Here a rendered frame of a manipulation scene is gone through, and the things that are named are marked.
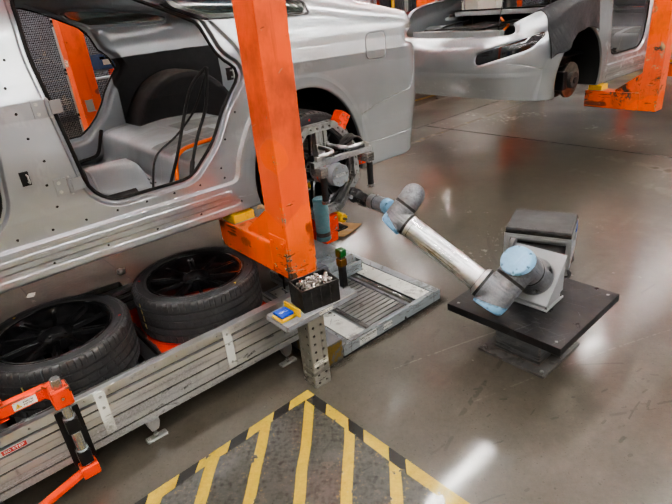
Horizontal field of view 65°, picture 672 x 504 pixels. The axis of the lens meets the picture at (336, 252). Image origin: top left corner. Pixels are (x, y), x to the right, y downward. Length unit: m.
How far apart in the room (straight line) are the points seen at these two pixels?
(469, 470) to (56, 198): 2.08
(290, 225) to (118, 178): 1.35
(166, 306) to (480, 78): 3.56
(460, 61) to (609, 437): 3.62
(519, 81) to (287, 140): 3.11
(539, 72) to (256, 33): 3.33
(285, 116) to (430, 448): 1.55
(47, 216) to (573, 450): 2.43
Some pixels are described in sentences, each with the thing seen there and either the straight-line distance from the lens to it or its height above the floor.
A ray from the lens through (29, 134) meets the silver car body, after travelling 2.56.
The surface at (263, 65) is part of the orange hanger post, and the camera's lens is 2.32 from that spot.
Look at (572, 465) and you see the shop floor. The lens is 2.45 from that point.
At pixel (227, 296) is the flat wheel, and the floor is 0.48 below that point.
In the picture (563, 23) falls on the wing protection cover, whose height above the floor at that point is 1.37.
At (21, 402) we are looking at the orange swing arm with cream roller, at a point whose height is 0.48.
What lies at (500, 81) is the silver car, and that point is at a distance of 5.14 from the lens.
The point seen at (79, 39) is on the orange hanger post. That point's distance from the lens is 4.87.
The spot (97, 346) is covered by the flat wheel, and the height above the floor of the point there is 0.50.
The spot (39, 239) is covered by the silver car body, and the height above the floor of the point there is 0.92.
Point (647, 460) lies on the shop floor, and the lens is 2.56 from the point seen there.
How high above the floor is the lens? 1.75
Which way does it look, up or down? 26 degrees down
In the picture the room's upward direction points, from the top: 6 degrees counter-clockwise
